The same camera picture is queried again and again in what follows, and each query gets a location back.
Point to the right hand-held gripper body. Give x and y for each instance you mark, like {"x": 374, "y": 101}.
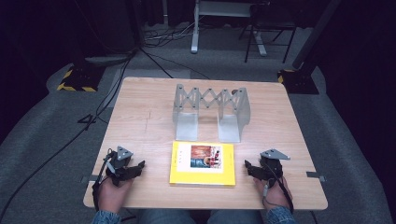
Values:
{"x": 273, "y": 165}

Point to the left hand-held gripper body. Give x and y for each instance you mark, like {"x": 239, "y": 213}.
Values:
{"x": 119, "y": 160}

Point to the person's right hand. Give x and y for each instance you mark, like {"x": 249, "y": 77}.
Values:
{"x": 275, "y": 196}

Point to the person's left hand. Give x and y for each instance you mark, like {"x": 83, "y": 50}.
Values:
{"x": 112, "y": 196}

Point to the yellow book with picture cover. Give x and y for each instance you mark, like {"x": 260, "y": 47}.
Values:
{"x": 202, "y": 175}

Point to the grey metal expandable book rack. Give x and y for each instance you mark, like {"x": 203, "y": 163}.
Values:
{"x": 186, "y": 126}

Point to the black yellow striped stand base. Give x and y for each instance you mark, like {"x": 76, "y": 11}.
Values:
{"x": 81, "y": 79}
{"x": 299, "y": 81}

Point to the black slanted stand pole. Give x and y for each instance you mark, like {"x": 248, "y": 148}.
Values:
{"x": 314, "y": 37}

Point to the black metal chair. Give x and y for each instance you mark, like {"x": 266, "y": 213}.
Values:
{"x": 274, "y": 25}

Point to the grey metal table bracket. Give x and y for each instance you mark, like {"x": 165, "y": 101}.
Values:
{"x": 91, "y": 179}
{"x": 316, "y": 175}

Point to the white metal desk frame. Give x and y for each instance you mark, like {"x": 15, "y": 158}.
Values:
{"x": 195, "y": 31}

